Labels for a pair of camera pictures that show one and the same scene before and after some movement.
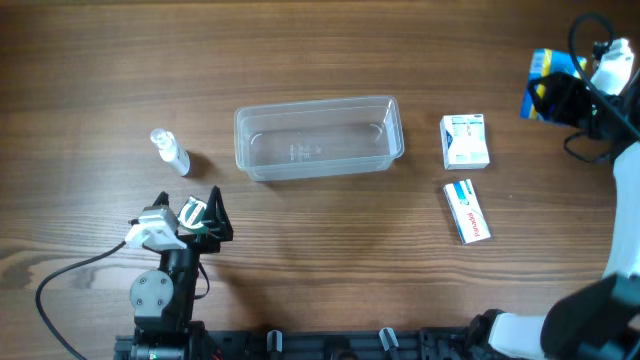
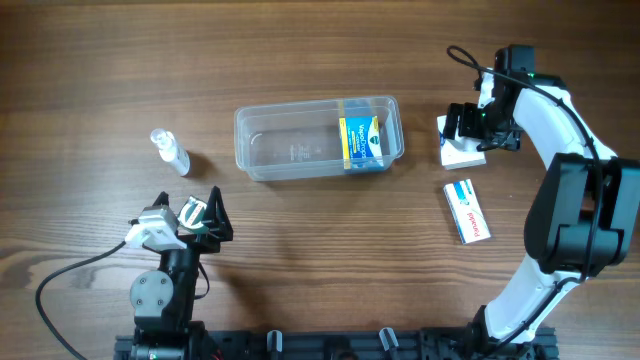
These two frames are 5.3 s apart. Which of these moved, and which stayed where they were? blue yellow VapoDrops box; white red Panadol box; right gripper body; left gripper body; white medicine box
Moved: right gripper body; blue yellow VapoDrops box
Stayed: left gripper body; white medicine box; white red Panadol box
